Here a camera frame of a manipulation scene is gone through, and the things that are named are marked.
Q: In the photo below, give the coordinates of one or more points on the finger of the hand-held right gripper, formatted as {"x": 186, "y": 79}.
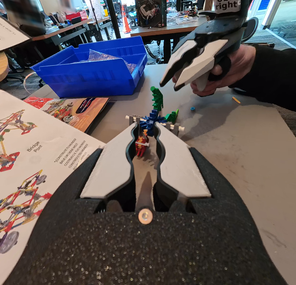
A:
{"x": 203, "y": 60}
{"x": 180, "y": 55}

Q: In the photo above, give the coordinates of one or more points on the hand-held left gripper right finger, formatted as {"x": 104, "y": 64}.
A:
{"x": 182, "y": 171}

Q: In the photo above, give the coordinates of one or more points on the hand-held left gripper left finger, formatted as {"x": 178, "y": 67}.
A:
{"x": 108, "y": 171}

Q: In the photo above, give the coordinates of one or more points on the green toy connector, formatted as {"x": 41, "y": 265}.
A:
{"x": 168, "y": 118}
{"x": 158, "y": 99}

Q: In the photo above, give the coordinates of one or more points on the blue toy connector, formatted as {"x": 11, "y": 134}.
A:
{"x": 151, "y": 121}

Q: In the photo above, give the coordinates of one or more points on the person's right hand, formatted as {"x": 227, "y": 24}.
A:
{"x": 242, "y": 62}

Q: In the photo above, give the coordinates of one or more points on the wooden side table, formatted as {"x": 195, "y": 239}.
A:
{"x": 166, "y": 29}

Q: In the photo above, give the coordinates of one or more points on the short orange toy rod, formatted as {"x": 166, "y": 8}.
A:
{"x": 236, "y": 99}

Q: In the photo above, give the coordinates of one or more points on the toy car box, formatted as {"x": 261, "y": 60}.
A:
{"x": 150, "y": 7}

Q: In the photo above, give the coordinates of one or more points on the orange traffic cone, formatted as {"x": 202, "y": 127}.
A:
{"x": 126, "y": 23}

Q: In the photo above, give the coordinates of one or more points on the toy instruction booklet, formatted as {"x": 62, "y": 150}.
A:
{"x": 46, "y": 146}

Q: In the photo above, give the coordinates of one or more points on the crinkled clear plastic bag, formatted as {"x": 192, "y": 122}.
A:
{"x": 104, "y": 55}

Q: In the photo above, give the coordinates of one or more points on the black metal pole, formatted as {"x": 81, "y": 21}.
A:
{"x": 112, "y": 11}

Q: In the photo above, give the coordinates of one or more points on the blue plastic bin with tag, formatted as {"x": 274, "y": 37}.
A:
{"x": 81, "y": 79}

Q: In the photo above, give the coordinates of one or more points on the long wooden workbench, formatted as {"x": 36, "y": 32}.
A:
{"x": 69, "y": 25}

